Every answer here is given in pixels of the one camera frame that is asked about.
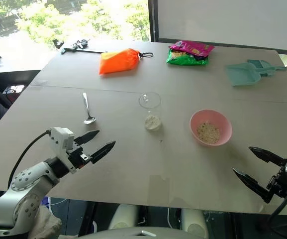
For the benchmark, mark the small black clamp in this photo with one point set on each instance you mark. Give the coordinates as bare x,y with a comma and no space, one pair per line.
57,42

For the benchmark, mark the black window frame post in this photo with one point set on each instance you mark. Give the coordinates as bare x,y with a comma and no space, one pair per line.
152,21

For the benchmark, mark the magenta snack packet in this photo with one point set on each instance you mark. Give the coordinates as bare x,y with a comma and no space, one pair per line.
191,47

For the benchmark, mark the teal hand brush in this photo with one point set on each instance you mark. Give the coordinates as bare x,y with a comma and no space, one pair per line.
266,66

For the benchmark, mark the beige cloth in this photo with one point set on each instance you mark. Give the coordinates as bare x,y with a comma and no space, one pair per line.
45,221

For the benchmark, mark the clear plastic cup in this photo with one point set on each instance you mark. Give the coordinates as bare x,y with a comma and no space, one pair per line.
150,109

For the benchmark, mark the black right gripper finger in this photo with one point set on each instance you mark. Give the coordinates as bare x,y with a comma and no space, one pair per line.
251,185
266,155

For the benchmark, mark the white roller blind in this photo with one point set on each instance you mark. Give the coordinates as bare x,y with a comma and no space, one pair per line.
230,22

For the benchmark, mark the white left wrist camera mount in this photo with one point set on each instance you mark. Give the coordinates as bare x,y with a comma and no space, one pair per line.
60,142

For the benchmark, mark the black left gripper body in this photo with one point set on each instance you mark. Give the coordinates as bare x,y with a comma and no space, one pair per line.
77,157

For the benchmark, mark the green snack packet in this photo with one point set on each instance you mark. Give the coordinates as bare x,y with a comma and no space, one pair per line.
185,59

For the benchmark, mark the teal dustpan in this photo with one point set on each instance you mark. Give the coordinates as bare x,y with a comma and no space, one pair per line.
242,74

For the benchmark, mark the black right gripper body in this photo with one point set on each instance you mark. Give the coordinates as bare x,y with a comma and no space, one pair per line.
281,185

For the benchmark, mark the black metal rod tool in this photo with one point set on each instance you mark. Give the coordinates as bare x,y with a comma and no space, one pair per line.
79,49

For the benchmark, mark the pink bowl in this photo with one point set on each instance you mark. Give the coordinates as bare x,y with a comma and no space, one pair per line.
209,119

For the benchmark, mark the white rounded robot leg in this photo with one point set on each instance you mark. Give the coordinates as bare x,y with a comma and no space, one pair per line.
123,215
194,221

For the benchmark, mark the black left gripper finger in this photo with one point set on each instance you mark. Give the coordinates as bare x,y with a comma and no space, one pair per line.
103,152
88,136

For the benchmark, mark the metal spoon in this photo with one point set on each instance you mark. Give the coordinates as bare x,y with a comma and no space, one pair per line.
87,113

